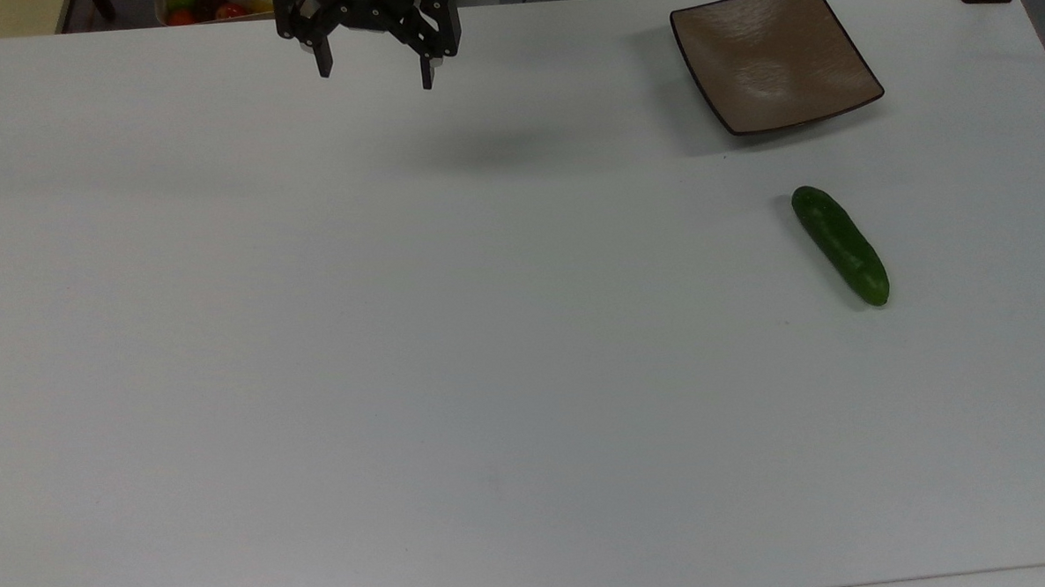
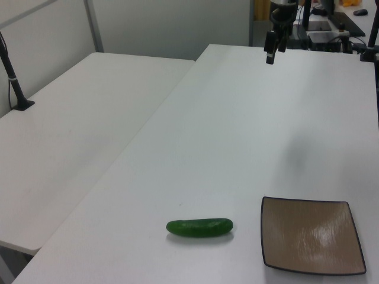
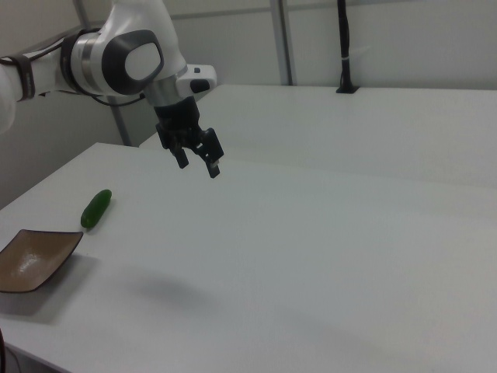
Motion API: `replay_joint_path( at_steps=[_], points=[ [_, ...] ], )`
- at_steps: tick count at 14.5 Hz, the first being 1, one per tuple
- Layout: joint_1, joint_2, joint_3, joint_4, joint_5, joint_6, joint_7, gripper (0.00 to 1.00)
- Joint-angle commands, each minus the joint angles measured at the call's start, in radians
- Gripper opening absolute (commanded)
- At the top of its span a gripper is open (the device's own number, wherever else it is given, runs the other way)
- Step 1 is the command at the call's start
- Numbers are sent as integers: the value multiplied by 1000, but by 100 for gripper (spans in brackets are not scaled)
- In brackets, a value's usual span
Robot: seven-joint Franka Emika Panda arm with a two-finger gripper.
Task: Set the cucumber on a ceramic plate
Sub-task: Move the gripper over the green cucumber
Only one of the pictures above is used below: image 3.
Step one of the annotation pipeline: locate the green cucumber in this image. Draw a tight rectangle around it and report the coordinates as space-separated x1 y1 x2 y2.
80 189 113 228

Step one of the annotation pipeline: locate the black pole with base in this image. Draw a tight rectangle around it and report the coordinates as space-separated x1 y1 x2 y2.
335 0 360 95

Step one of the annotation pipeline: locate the black strap on arm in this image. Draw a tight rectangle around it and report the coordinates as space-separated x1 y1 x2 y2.
0 55 38 103

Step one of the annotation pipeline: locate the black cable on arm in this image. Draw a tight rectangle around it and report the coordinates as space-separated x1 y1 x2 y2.
23 27 148 106

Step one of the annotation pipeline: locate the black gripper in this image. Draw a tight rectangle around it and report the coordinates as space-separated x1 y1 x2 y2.
153 96 226 180

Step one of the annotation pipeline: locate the brown square ceramic plate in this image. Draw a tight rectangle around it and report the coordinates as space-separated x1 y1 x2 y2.
0 228 85 295

